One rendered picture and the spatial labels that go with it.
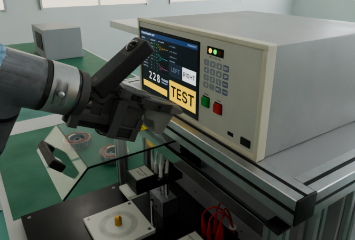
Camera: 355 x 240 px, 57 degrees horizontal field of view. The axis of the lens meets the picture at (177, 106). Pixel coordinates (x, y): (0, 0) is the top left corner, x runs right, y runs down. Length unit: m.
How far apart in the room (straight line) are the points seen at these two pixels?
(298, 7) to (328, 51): 7.70
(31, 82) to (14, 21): 4.78
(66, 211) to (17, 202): 0.19
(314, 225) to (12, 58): 0.54
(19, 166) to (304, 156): 1.05
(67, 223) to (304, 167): 0.68
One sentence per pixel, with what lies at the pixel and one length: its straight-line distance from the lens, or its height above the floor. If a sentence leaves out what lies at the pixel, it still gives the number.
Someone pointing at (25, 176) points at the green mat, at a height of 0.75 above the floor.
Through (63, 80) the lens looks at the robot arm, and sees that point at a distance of 0.48.
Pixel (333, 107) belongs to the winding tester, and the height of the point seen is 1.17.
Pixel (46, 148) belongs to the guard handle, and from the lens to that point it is 0.78.
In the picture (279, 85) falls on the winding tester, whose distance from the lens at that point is 0.56.
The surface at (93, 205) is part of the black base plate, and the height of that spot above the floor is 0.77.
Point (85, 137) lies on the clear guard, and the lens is 0.79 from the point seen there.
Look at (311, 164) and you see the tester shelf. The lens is 0.61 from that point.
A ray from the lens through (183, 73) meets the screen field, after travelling 0.70.
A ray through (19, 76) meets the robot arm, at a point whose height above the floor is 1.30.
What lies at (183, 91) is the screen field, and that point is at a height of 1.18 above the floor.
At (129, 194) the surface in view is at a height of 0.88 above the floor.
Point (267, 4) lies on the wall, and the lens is 7.76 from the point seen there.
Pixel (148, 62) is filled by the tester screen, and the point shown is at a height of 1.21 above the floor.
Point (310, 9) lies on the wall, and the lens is 8.16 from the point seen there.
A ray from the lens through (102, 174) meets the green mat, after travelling 1.23.
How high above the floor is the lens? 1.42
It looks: 22 degrees down
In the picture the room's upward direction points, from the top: straight up
